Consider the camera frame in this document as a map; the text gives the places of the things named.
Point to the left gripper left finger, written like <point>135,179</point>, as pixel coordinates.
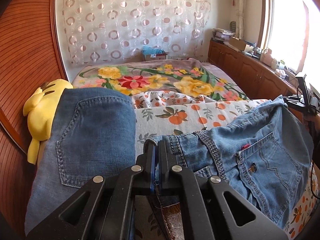
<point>103,207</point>

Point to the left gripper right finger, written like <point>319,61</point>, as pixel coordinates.
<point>210,208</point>

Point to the light blue denim jeans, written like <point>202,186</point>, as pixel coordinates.
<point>265,155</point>

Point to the wooden sideboard cabinet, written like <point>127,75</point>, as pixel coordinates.
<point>255,79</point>

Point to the pink bottle on sideboard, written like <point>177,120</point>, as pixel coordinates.
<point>266,57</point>

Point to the open cardboard box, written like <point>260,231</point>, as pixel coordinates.
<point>240,44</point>

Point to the dark blue folded jeans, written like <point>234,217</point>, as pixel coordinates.
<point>93,134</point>

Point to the stack of papers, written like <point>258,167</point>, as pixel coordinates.
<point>222,35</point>

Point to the orange print bed sheet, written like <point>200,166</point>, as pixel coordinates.
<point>174,114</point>

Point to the pink floral blanket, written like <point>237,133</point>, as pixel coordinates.
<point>189,77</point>

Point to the beige side curtain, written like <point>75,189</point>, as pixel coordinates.
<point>240,6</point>

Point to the yellow plush toy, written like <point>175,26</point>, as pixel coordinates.
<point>40,110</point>

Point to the cardboard box with blue items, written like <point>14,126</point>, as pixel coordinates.
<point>151,54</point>

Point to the wooden louvered wardrobe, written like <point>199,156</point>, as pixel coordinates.
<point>29,58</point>

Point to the circle pattern sheer curtain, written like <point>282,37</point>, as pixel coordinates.
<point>98,31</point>

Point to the window with wooden frame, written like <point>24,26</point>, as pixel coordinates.
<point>285,32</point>

